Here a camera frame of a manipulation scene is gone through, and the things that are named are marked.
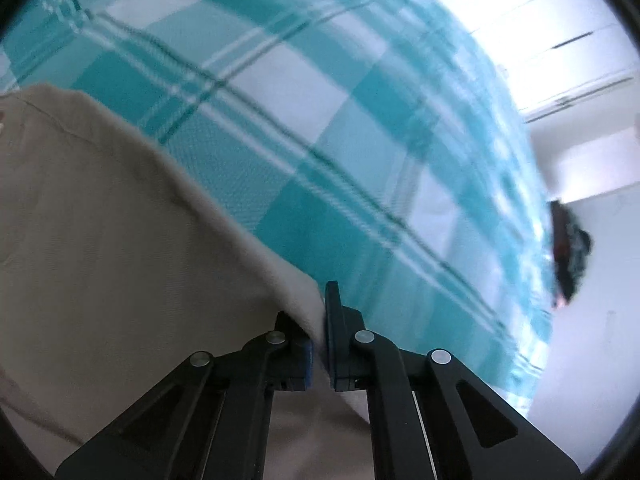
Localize dark clothes pile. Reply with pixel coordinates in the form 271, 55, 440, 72
547, 200, 594, 308

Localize white wardrobe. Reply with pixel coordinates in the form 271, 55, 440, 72
390, 0, 640, 117

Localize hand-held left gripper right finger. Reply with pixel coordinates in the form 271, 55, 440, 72
324, 280, 584, 480

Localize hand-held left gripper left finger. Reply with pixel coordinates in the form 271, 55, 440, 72
54, 310, 316, 480

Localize teal plaid bed blanket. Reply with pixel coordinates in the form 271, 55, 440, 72
0, 0, 559, 418

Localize beige pants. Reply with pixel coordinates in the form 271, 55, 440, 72
0, 82, 374, 480

